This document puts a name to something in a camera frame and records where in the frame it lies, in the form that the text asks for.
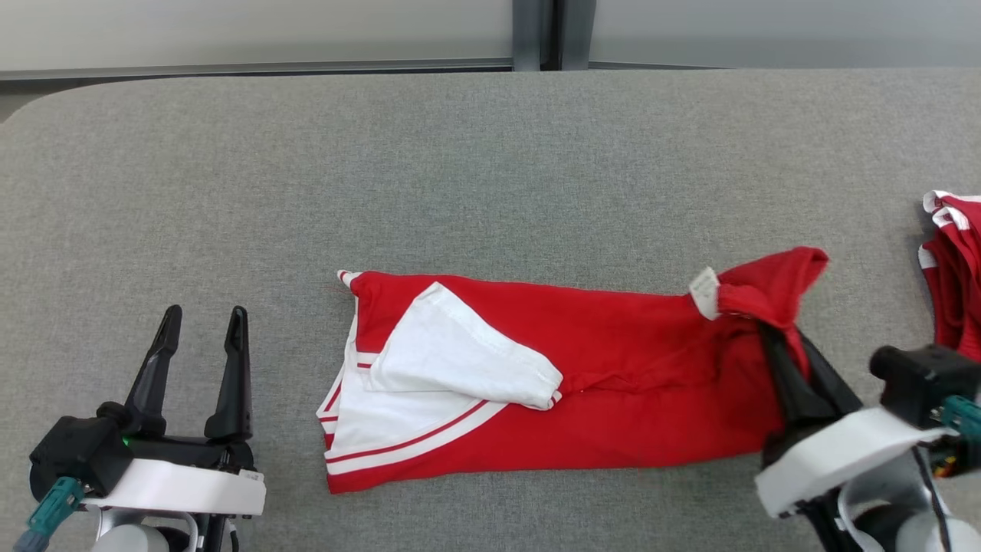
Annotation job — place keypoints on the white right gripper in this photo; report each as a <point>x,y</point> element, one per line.
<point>843,452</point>

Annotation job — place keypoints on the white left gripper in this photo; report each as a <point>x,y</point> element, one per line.
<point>184,483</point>

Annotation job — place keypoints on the red white basketball jersey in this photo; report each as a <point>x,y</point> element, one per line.
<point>628,368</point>

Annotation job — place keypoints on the red shorts white stripe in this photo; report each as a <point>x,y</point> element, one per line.
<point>958,276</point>

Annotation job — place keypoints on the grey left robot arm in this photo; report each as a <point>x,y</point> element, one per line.
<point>138,537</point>

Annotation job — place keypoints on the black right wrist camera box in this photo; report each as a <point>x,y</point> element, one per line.
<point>916,379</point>

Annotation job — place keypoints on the long grey metal frame rail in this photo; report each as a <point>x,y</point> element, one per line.
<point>230,67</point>

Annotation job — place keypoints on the short grey metal frame rail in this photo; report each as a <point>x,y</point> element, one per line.
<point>636,66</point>

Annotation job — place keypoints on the grey metal partition post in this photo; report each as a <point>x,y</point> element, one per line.
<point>553,34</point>

